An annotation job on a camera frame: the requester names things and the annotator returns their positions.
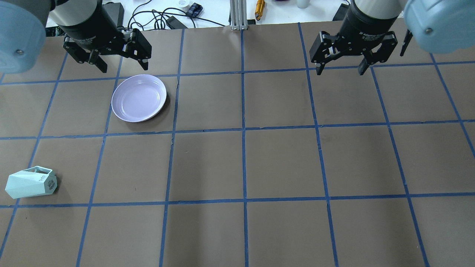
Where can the lavender plate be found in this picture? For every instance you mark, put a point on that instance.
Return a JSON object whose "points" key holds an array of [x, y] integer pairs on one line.
{"points": [[138, 98]]}

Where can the mint green faceted cup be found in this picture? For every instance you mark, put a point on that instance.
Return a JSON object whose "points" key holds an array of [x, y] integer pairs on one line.
{"points": [[32, 182]]}

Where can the black power adapter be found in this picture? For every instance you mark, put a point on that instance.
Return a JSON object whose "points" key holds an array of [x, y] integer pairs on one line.
{"points": [[173, 23]]}

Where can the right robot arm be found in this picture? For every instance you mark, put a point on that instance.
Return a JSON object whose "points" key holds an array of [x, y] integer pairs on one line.
{"points": [[438, 26]]}

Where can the aluminium frame post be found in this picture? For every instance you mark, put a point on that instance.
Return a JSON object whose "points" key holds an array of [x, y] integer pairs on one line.
{"points": [[238, 15]]}

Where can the orange cylindrical tool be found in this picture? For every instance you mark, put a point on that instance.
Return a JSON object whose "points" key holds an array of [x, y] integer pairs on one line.
{"points": [[260, 5]]}

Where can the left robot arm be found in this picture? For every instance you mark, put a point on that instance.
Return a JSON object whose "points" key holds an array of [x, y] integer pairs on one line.
{"points": [[23, 34]]}

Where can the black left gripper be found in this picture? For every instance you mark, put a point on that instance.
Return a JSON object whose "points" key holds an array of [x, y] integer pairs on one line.
{"points": [[90, 26]]}

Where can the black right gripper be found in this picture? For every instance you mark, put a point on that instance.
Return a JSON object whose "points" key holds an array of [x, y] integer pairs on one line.
{"points": [[365, 26]]}

